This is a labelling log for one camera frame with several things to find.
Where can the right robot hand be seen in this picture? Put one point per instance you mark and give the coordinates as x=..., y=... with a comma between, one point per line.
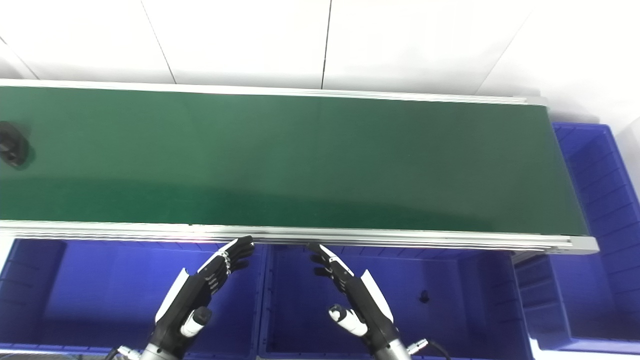
x=367, y=305

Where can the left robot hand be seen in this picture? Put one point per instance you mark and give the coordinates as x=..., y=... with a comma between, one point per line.
x=187, y=300

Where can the black plastic part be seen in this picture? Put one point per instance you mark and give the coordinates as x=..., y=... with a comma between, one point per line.
x=12, y=145

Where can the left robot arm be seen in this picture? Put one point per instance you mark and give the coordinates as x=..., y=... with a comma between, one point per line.
x=152, y=356

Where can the small black part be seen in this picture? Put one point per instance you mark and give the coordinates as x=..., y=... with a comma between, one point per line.
x=424, y=297

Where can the green conveyor belt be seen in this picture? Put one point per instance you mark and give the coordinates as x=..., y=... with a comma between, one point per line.
x=400, y=242
x=300, y=160

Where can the blue plastic bin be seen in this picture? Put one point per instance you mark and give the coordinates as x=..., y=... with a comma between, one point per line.
x=610, y=200
x=450, y=325
x=100, y=290

